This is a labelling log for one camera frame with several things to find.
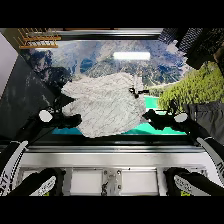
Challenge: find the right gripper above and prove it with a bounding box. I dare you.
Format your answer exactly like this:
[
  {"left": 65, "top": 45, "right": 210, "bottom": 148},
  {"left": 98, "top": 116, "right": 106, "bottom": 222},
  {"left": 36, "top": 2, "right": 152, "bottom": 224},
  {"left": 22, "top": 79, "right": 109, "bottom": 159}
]
[{"left": 142, "top": 109, "right": 172, "bottom": 132}]

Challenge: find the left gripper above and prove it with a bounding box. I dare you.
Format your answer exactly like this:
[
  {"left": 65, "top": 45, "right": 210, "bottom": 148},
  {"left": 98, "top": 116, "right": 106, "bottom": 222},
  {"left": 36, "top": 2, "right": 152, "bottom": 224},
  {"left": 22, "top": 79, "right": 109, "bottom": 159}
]
[{"left": 57, "top": 113, "right": 83, "bottom": 130}]

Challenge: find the white patterned garment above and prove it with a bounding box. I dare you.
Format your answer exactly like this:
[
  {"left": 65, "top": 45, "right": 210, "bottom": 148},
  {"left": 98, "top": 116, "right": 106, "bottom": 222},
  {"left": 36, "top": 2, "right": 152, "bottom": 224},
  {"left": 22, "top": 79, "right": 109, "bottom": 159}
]
[{"left": 60, "top": 72, "right": 148, "bottom": 139}]

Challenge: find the brown clothes hanger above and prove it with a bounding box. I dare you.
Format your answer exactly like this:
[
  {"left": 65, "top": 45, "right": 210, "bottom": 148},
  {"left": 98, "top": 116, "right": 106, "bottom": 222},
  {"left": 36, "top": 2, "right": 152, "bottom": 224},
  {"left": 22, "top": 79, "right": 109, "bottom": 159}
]
[
  {"left": 13, "top": 37, "right": 60, "bottom": 51},
  {"left": 17, "top": 28, "right": 63, "bottom": 43}
]

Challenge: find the black garment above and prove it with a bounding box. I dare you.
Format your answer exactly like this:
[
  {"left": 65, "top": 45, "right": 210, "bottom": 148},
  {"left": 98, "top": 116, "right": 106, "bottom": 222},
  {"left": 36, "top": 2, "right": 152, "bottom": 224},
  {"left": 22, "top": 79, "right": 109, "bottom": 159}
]
[{"left": 182, "top": 101, "right": 224, "bottom": 138}]

